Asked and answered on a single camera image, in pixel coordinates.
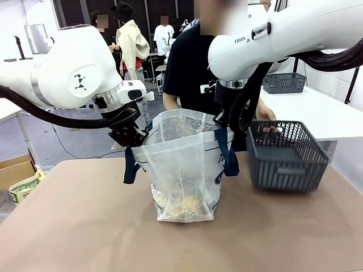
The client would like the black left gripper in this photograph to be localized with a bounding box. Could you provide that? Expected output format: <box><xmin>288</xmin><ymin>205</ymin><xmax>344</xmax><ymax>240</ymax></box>
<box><xmin>107</xmin><ymin>124</ymin><xmax>149</xmax><ymax>148</ymax></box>

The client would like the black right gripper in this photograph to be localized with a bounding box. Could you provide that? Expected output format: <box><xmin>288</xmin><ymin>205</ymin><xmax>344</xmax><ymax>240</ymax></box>
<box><xmin>214</xmin><ymin>82</ymin><xmax>237</xmax><ymax>114</ymax></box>

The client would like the white translucent shopping bag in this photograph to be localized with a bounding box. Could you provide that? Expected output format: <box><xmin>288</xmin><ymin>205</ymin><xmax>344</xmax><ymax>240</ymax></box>
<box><xmin>123</xmin><ymin>108</ymin><xmax>240</xmax><ymax>224</ymax></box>

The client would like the dark grey plastic basket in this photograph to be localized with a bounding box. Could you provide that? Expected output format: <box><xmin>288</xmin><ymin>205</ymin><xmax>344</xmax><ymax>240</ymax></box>
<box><xmin>246</xmin><ymin>120</ymin><xmax>330</xmax><ymax>193</ymax></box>

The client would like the person right forearm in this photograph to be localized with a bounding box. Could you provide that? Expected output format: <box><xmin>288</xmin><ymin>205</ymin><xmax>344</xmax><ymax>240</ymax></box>
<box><xmin>163</xmin><ymin>92</ymin><xmax>182</xmax><ymax>112</ymax></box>

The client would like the person left hand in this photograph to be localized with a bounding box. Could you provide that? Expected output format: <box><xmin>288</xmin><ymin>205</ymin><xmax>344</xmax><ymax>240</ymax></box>
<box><xmin>256</xmin><ymin>106</ymin><xmax>278</xmax><ymax>133</ymax></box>

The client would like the person in black shirt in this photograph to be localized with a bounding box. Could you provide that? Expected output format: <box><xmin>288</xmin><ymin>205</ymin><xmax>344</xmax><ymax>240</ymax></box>
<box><xmin>163</xmin><ymin>0</ymin><xmax>272</xmax><ymax>152</ymax></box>

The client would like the grey mesh storage basket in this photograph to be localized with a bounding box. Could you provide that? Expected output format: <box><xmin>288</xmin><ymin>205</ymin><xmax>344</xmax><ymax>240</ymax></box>
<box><xmin>262</xmin><ymin>73</ymin><xmax>307</xmax><ymax>95</ymax></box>

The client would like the background desk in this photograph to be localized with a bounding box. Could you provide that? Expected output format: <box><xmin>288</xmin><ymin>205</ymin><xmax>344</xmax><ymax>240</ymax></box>
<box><xmin>146</xmin><ymin>52</ymin><xmax>168</xmax><ymax>83</ymax></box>

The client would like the bystander in white shirt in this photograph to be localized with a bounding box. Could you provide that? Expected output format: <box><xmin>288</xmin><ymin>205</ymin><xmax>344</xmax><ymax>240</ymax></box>
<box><xmin>153</xmin><ymin>12</ymin><xmax>176</xmax><ymax>57</ymax></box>

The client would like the white side table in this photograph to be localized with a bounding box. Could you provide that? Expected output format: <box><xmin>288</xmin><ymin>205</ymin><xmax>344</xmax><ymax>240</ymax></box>
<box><xmin>259</xmin><ymin>84</ymin><xmax>363</xmax><ymax>142</ymax></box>

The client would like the yellow snack package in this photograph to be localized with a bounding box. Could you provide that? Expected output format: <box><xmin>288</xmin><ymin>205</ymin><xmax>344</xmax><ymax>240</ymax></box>
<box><xmin>158</xmin><ymin>194</ymin><xmax>207</xmax><ymax>222</ymax></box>

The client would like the bystander in beige jacket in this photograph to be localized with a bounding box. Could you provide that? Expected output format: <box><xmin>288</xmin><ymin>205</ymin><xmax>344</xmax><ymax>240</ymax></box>
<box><xmin>110</xmin><ymin>1</ymin><xmax>151</xmax><ymax>125</ymax></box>

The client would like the bystander in black clothes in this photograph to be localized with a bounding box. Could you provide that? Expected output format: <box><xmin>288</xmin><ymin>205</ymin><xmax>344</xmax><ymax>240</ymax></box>
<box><xmin>90</xmin><ymin>10</ymin><xmax>123</xmax><ymax>78</ymax></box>

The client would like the green white printed carton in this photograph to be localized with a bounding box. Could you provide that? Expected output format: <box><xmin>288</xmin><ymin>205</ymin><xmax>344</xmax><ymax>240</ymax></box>
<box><xmin>9</xmin><ymin>169</ymin><xmax>46</xmax><ymax>204</ymax></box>

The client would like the brown cardboard box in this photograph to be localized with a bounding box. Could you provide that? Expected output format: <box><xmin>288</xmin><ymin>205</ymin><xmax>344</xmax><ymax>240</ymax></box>
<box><xmin>0</xmin><ymin>154</ymin><xmax>37</xmax><ymax>191</ymax></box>

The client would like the white table with leg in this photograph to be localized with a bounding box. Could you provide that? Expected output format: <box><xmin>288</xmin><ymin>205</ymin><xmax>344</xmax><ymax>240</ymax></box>
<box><xmin>0</xmin><ymin>97</ymin><xmax>41</xmax><ymax>171</ymax></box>

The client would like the white framed board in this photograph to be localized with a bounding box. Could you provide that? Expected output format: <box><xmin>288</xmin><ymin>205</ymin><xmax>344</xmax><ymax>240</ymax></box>
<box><xmin>24</xmin><ymin>24</ymin><xmax>49</xmax><ymax>55</ymax></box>

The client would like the black tripod stand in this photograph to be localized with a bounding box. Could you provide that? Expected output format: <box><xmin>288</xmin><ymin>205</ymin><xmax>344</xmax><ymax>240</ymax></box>
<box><xmin>12</xmin><ymin>35</ymin><xmax>27</xmax><ymax>61</ymax></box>

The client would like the black floor cable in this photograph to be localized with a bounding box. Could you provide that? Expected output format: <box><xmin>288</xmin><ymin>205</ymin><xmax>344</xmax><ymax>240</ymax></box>
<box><xmin>50</xmin><ymin>124</ymin><xmax>126</xmax><ymax>162</ymax></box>

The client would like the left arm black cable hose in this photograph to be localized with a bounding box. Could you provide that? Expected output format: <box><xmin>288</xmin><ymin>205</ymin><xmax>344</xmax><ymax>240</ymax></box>
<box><xmin>0</xmin><ymin>84</ymin><xmax>140</xmax><ymax>130</ymax></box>

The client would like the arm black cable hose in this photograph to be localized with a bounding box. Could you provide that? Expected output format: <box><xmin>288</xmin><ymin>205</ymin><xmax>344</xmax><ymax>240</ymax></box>
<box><xmin>229</xmin><ymin>39</ymin><xmax>363</xmax><ymax>133</ymax></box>
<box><xmin>0</xmin><ymin>84</ymin><xmax>140</xmax><ymax>130</ymax></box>

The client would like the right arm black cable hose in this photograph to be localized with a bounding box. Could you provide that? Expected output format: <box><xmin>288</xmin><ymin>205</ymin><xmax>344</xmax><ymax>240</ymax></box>
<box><xmin>229</xmin><ymin>39</ymin><xmax>363</xmax><ymax>133</ymax></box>

